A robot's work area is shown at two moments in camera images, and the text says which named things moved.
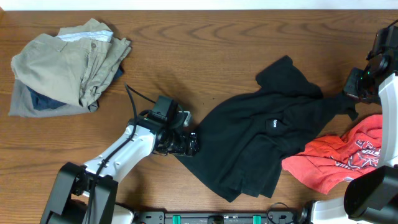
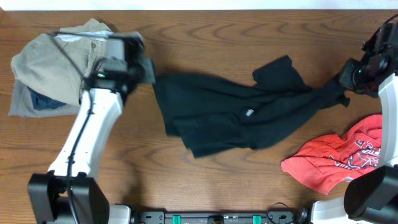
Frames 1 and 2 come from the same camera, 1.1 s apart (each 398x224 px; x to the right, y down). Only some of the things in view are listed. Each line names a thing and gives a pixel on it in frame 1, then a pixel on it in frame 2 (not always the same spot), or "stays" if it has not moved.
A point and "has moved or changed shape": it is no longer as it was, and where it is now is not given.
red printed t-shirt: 324,163 stays
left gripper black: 191,144 → 148,71
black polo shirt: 244,137 has moved or changed shape
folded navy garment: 40,101 stays
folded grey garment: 22,106 stays
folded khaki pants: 75,63 stays
